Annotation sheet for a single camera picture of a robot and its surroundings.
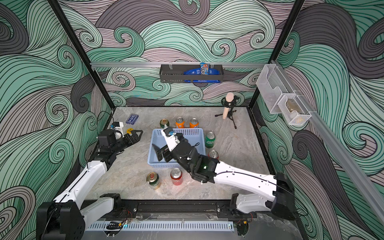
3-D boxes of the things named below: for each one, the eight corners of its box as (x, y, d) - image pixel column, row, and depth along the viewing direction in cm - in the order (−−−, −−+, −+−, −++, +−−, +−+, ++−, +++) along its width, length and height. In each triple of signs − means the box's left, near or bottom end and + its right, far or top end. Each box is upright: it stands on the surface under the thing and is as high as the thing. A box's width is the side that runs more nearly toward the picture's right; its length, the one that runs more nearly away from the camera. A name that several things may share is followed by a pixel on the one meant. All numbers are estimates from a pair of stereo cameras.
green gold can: (149, 190, 81) (145, 183, 73) (151, 179, 85) (147, 171, 77) (160, 190, 81) (156, 183, 73) (161, 179, 85) (158, 171, 77)
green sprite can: (205, 153, 96) (206, 144, 87) (204, 140, 102) (205, 131, 94) (214, 153, 96) (216, 144, 87) (212, 140, 102) (214, 131, 94)
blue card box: (126, 123, 113) (125, 121, 111) (132, 115, 118) (131, 113, 116) (133, 124, 112) (132, 123, 110) (139, 116, 117) (138, 114, 115)
